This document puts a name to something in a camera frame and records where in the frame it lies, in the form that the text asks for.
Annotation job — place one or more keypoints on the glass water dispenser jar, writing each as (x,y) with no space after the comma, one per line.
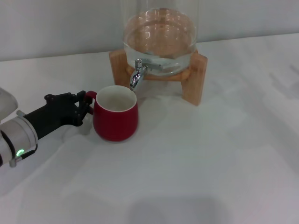
(161,35)

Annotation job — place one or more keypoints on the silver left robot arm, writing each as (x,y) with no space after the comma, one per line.
(16,137)

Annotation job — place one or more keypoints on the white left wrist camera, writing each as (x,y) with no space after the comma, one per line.
(7,102)

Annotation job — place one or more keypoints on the chrome faucet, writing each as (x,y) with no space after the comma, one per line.
(136,78)

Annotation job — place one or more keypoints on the red ceramic cup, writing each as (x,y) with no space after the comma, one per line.
(114,123)

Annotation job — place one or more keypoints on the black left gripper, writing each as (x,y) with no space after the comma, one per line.
(53,114)

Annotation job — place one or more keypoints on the wooden dispenser stand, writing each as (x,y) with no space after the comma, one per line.
(195,81)

